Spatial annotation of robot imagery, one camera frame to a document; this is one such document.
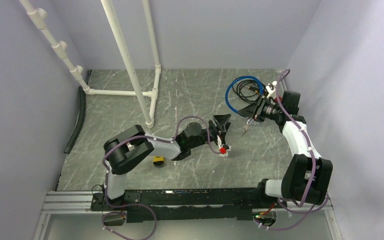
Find yellow black screwdriver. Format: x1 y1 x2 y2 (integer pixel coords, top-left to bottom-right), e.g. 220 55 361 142
247 86 260 94

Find black corrugated hose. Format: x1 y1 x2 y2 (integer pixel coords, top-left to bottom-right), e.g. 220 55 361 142
63 86 88 155

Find black coiled cable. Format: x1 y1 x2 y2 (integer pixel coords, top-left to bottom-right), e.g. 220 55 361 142
232 77 270 103

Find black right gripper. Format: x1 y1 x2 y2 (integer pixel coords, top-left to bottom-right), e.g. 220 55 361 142
237 94 284 122

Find blue cable lock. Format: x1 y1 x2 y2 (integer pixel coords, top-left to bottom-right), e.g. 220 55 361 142
225 75 266 117

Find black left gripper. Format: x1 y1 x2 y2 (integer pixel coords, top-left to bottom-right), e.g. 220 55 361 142
189 114 231 150

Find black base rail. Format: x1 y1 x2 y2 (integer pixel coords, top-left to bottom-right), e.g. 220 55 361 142
90 187 279 223

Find yellow padlock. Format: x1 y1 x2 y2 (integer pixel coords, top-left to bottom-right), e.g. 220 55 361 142
152 156 165 168

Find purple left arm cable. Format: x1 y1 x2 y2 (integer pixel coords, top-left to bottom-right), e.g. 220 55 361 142
101 115 224 240

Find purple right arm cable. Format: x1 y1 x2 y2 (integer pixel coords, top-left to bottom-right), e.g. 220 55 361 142
252 68 330 232

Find small keys of blue lock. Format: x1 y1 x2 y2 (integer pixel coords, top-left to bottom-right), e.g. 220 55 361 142
241 125 249 137

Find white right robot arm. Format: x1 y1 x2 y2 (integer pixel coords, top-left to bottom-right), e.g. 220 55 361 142
238 91 333 208

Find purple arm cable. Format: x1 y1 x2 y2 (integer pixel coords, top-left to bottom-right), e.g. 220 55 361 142
101 115 224 240
252 68 330 232

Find white PVC pipe frame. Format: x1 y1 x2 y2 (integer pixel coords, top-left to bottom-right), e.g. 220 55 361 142
20 0 162 129

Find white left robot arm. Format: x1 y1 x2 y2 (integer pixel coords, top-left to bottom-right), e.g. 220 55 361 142
102 114 231 210

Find aluminium extrusion frame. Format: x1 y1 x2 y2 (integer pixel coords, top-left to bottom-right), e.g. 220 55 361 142
32 191 343 240

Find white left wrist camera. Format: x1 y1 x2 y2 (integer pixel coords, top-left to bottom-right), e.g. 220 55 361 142
216 135 231 158

